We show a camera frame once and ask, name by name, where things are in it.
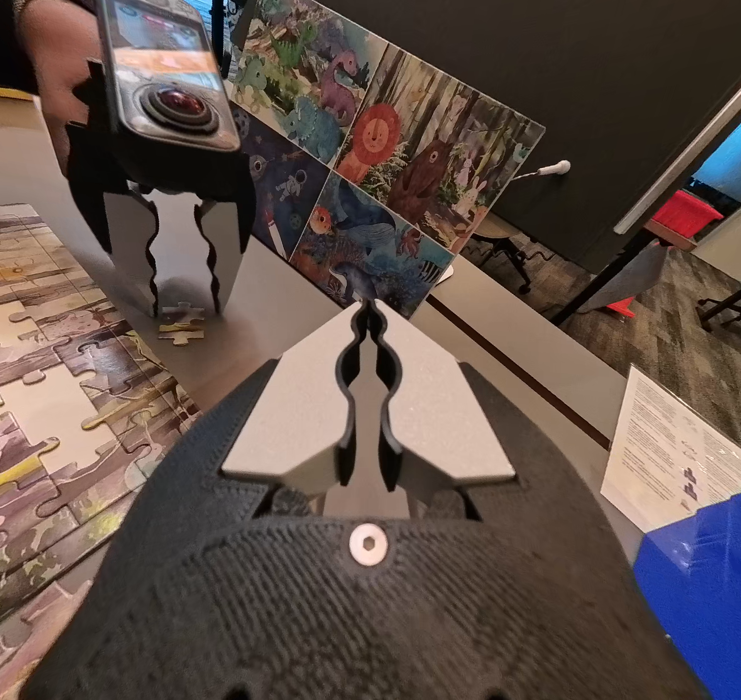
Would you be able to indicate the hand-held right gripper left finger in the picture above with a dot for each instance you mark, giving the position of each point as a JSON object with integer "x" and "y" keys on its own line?
{"x": 289, "y": 422}

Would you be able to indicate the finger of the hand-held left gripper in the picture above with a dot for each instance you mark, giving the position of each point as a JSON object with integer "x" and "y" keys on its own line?
{"x": 228, "y": 248}
{"x": 127, "y": 236}

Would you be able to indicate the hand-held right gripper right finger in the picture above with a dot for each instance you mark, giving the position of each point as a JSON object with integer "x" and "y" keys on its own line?
{"x": 451, "y": 422}

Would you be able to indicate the purple puzzle piece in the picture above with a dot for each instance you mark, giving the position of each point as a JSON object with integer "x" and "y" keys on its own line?
{"x": 184, "y": 313}

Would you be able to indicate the yellow streaked puzzle piece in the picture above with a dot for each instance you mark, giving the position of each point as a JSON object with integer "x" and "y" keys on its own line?
{"x": 182, "y": 335}

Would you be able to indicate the forest animal jigsaw puzzle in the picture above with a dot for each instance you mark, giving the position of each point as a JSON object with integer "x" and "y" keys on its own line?
{"x": 69, "y": 393}

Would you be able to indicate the person's left hand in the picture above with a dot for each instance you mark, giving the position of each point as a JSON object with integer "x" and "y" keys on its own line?
{"x": 63, "y": 57}

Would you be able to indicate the white stand base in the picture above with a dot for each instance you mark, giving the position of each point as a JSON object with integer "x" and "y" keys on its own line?
{"x": 446, "y": 274}

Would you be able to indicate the illustrated puzzle box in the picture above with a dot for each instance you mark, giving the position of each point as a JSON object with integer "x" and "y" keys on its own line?
{"x": 405, "y": 150}

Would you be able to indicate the printed instruction sheet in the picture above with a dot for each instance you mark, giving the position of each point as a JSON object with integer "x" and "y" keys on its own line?
{"x": 654, "y": 451}

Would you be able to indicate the red floor object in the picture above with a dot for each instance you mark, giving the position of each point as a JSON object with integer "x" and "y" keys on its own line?
{"x": 622, "y": 307}

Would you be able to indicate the blue plastic bin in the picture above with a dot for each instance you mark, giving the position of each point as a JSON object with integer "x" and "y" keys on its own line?
{"x": 694, "y": 584}

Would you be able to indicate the red cloth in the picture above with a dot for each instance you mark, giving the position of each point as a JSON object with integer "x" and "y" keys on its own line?
{"x": 689, "y": 213}

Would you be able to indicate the grey metal tube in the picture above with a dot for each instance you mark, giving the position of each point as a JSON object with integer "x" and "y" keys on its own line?
{"x": 677, "y": 161}

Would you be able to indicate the black partition panel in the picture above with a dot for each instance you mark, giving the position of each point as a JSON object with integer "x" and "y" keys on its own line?
{"x": 550, "y": 45}

